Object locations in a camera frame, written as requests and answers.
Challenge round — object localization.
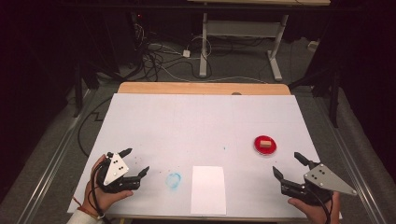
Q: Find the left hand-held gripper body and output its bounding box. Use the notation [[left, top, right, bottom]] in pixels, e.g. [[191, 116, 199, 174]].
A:
[[95, 151, 142, 194]]

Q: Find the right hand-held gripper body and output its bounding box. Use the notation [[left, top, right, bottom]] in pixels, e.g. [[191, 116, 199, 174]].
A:
[[279, 161, 358, 207]]

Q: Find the round red ink pad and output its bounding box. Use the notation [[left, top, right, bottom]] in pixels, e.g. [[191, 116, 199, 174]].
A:
[[253, 134, 277, 157]]

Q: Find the white paper sheet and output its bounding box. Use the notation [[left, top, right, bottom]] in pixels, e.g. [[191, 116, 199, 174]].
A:
[[190, 165, 227, 217]]

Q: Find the person's left hand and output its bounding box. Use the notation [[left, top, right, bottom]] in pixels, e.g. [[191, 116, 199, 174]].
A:
[[83, 154, 134, 216]]

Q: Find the person's right hand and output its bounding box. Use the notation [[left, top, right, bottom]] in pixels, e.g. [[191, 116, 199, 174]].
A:
[[288, 190, 341, 224]]

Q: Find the black stand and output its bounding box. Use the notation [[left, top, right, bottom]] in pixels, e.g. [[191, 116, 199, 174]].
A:
[[289, 59, 342, 129], [72, 59, 101, 119]]

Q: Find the white table cover board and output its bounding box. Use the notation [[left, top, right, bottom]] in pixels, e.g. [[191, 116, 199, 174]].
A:
[[66, 92, 343, 220]]

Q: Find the wooden table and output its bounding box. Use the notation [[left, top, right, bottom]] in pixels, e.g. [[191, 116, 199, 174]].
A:
[[117, 81, 291, 96]]

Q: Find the small white box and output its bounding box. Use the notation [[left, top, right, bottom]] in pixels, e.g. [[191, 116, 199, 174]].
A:
[[307, 38, 321, 53]]

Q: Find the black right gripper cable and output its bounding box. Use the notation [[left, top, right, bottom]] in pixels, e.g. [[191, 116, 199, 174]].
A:
[[309, 188, 333, 224]]

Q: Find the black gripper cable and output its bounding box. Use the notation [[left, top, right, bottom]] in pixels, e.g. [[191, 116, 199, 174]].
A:
[[88, 160, 110, 224], [309, 188, 333, 224]]

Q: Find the metal floor rail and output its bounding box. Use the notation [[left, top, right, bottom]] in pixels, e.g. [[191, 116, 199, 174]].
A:
[[314, 92, 389, 224], [12, 89, 98, 224]]

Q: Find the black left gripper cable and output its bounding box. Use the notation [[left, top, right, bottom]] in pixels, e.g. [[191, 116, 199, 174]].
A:
[[88, 160, 110, 224]]

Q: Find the black floor cable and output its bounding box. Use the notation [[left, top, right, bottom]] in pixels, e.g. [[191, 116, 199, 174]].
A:
[[77, 96, 113, 158]]

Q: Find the red string bracelet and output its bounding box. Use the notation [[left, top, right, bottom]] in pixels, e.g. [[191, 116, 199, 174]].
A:
[[72, 197, 101, 219]]

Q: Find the tangle of black cables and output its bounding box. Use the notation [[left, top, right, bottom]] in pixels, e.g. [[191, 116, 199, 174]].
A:
[[130, 21, 216, 82]]

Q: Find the long white cable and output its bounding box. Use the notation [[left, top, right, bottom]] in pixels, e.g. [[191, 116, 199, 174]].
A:
[[157, 63, 272, 85]]

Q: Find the white desk frame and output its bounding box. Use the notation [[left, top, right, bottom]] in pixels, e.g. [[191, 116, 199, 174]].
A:
[[186, 0, 332, 82]]

